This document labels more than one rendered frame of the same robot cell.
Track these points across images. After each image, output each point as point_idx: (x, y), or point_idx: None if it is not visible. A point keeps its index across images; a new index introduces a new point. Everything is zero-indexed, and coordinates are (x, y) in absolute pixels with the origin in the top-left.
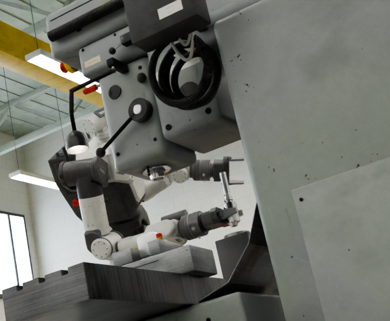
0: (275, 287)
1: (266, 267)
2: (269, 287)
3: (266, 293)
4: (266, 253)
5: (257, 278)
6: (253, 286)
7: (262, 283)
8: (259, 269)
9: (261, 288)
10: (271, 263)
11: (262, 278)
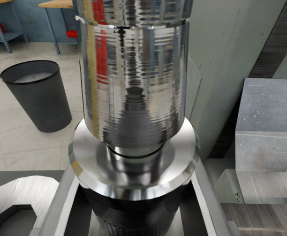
0: (240, 170)
1: (285, 152)
2: (255, 172)
3: (245, 182)
4: None
5: None
6: None
7: (276, 168)
8: None
9: (270, 174)
10: (279, 146)
11: (281, 163)
